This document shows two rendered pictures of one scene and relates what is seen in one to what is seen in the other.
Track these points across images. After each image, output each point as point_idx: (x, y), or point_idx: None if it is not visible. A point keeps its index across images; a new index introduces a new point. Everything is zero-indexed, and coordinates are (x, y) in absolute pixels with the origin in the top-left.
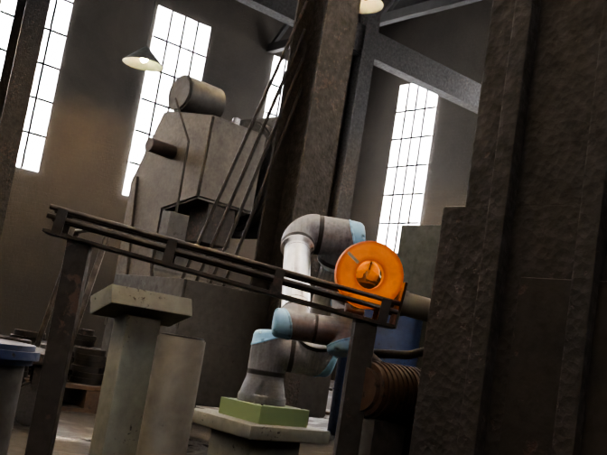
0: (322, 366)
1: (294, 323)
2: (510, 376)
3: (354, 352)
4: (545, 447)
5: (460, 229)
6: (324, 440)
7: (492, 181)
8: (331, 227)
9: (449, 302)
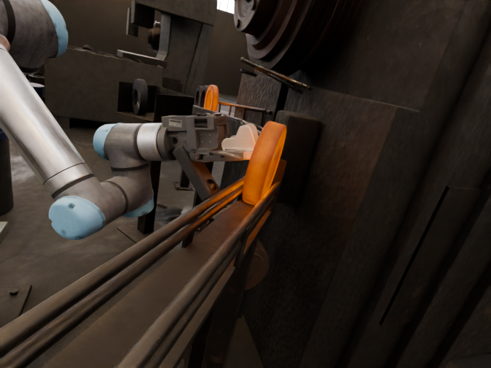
0: None
1: (107, 215)
2: (419, 255)
3: (252, 251)
4: (424, 288)
5: (409, 136)
6: (6, 232)
7: (475, 101)
8: (24, 11)
9: (381, 204)
